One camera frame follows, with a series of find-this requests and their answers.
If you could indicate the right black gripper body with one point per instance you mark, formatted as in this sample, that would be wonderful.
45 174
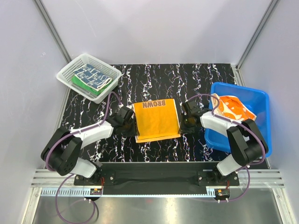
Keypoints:
186 125

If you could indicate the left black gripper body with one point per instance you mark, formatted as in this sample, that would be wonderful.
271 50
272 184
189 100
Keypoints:
130 129

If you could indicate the brown yellow towel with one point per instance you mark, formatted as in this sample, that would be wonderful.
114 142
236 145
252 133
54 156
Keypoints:
156 120

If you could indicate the blue white patterned towel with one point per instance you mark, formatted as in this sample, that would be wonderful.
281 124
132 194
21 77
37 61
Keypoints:
91 76

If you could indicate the green microfiber towel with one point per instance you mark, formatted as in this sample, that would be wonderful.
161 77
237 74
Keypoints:
79 83

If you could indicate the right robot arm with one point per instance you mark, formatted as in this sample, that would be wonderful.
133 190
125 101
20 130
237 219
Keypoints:
246 142

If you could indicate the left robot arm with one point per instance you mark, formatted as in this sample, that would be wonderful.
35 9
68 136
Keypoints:
61 154

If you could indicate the orange floral towel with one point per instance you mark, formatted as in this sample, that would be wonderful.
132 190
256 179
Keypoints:
231 107

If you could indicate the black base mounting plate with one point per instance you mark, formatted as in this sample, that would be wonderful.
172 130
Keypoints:
158 178

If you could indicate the blue plastic bin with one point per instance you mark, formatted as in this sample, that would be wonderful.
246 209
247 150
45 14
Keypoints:
257 101

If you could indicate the white perforated plastic basket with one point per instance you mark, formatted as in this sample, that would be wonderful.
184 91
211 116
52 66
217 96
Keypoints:
67 72

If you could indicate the aluminium frame rail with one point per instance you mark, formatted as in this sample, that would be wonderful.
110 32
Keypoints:
51 184

